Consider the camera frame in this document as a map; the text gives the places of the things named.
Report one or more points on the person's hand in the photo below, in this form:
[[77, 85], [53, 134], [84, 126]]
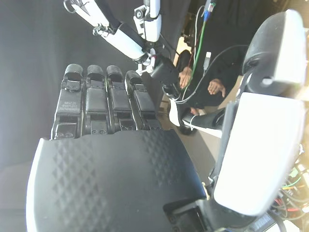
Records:
[[216, 87], [186, 77]]

